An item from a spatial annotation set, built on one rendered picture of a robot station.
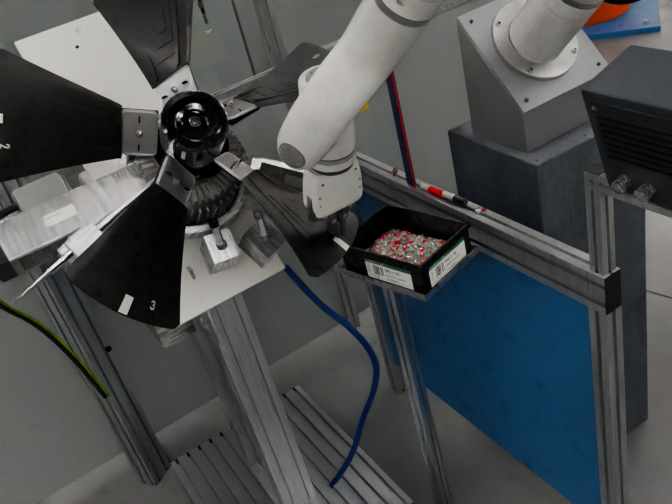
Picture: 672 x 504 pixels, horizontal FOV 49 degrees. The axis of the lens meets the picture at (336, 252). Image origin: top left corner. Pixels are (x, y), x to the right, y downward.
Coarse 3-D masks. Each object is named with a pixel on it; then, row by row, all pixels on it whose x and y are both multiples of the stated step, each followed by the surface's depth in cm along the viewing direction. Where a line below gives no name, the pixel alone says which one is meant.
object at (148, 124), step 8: (128, 112) 131; (136, 112) 132; (144, 112) 132; (152, 112) 132; (128, 120) 132; (136, 120) 133; (144, 120) 133; (152, 120) 133; (128, 128) 133; (136, 128) 133; (144, 128) 134; (152, 128) 134; (128, 136) 134; (144, 136) 135; (152, 136) 135; (128, 144) 135; (136, 144) 135; (144, 144) 135; (152, 144) 136; (128, 152) 136; (136, 152) 136; (144, 152) 136; (152, 152) 137
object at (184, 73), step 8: (176, 72) 138; (184, 72) 137; (168, 80) 139; (176, 80) 138; (192, 80) 136; (160, 88) 140; (168, 88) 139; (184, 88) 137; (192, 88) 136; (160, 96) 140; (168, 96) 139
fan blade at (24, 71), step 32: (0, 64) 125; (32, 64) 126; (0, 96) 126; (32, 96) 127; (64, 96) 128; (96, 96) 129; (0, 128) 128; (32, 128) 129; (64, 128) 130; (96, 128) 131; (0, 160) 129; (32, 160) 131; (64, 160) 133; (96, 160) 135
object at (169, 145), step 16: (176, 96) 130; (192, 96) 131; (208, 96) 132; (176, 112) 131; (192, 112) 132; (208, 112) 132; (224, 112) 132; (160, 128) 130; (176, 128) 130; (192, 128) 131; (208, 128) 131; (224, 128) 131; (160, 144) 135; (176, 144) 128; (192, 144) 130; (208, 144) 130; (224, 144) 136; (160, 160) 138; (192, 160) 132; (208, 160) 134; (208, 176) 140
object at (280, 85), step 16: (304, 48) 154; (320, 48) 153; (288, 64) 150; (304, 64) 149; (320, 64) 148; (272, 80) 146; (288, 80) 144; (240, 96) 143; (256, 96) 141; (272, 96) 139; (288, 96) 139
